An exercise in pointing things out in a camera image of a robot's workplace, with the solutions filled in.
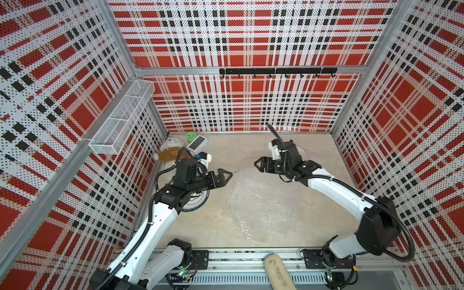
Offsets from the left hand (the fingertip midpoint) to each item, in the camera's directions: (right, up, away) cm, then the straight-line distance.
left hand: (227, 177), depth 73 cm
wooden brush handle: (+19, -35, -6) cm, 41 cm away
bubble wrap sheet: (+18, -16, +15) cm, 28 cm away
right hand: (+16, +5, +8) cm, 18 cm away
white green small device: (-22, +15, +37) cm, 46 cm away
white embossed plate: (-17, -14, +16) cm, 27 cm away
